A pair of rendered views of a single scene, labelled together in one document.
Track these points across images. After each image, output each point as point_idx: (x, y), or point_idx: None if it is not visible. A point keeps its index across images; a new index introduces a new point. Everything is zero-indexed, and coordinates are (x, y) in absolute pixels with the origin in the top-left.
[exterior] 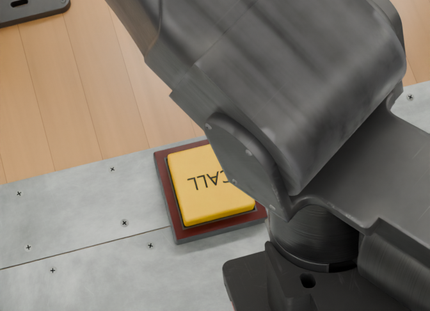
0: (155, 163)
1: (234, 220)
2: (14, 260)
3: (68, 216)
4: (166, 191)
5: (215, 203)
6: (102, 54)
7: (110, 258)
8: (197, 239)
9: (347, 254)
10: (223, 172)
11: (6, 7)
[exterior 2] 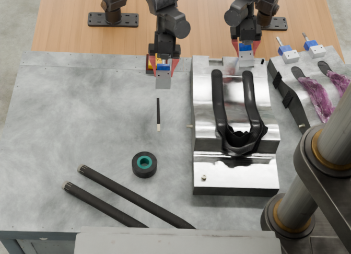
0: (146, 56)
1: None
2: (109, 67)
3: (124, 62)
4: (146, 61)
5: (156, 63)
6: (141, 36)
7: (130, 72)
8: (150, 73)
9: (165, 30)
10: (160, 58)
11: (124, 22)
